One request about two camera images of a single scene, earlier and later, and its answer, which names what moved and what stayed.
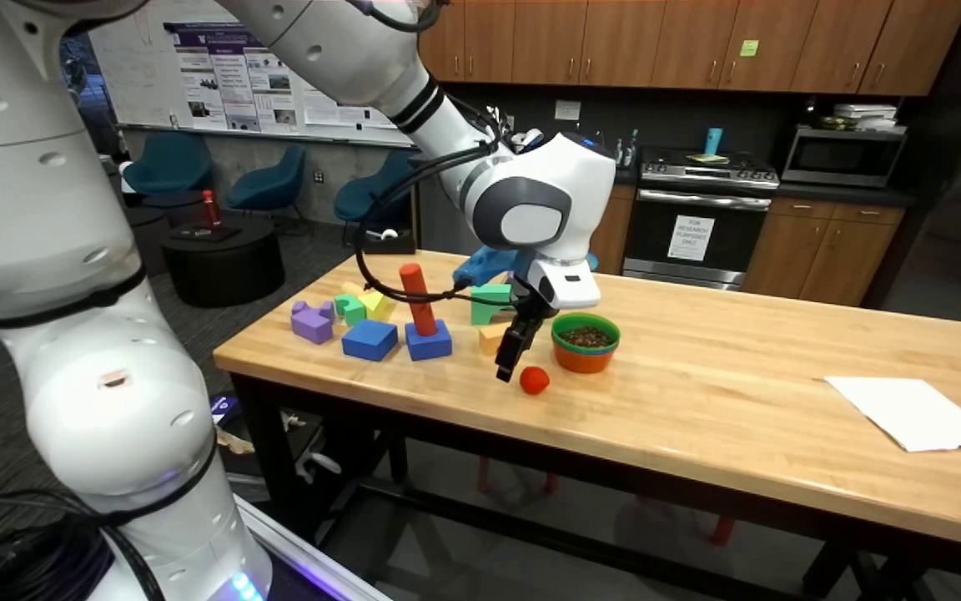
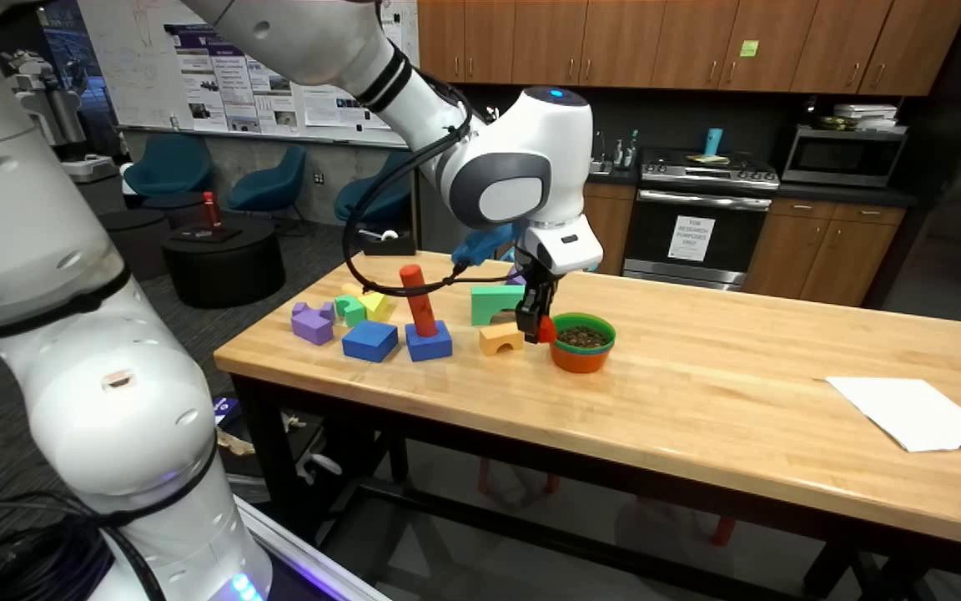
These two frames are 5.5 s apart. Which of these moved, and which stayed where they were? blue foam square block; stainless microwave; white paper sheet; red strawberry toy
Moved: red strawberry toy
Stayed: white paper sheet; blue foam square block; stainless microwave
